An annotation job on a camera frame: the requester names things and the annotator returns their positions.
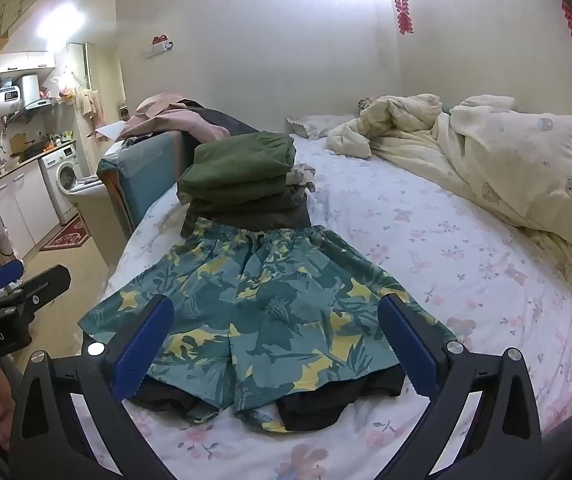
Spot grey crumpled cloth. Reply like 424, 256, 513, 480
286, 162, 319, 195

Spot dark olive folded pants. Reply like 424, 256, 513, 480
177, 180, 307, 211

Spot white side cabinet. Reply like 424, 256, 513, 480
71, 180, 134, 266

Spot white water heater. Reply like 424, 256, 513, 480
0, 74, 41, 123

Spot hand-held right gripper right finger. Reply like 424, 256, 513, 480
378, 292, 547, 480

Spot cream bear-print duvet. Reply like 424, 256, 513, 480
326, 92, 572, 311

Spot white wall cabinet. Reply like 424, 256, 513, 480
0, 51, 57, 73

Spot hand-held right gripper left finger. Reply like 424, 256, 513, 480
8, 294, 187, 480

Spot white paper sheet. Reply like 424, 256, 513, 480
95, 120, 129, 141

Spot white washing machine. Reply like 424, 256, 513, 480
40, 144, 84, 226

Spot red patterned rug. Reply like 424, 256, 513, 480
40, 216, 91, 252

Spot pink clothes pile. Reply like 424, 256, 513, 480
120, 92, 232, 143

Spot white lace pillow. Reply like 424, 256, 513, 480
286, 114, 362, 140

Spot white floral bed sheet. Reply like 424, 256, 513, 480
68, 132, 572, 480

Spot pink plastic bag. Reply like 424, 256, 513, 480
51, 72, 77, 100

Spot blue padded sofa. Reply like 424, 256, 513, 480
97, 130, 197, 241

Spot white kitchen base cabinet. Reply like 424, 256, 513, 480
0, 160, 62, 258

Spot green folded pants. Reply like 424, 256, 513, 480
181, 131, 297, 196

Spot range hood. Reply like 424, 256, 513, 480
23, 95, 62, 111

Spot green floral shorts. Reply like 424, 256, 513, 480
77, 224, 459, 433

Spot hanging pink towel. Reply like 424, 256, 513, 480
75, 87, 104, 128

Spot dark jacket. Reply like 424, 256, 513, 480
186, 101, 262, 137

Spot camouflage folded pants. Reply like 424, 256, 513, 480
181, 200, 313, 238

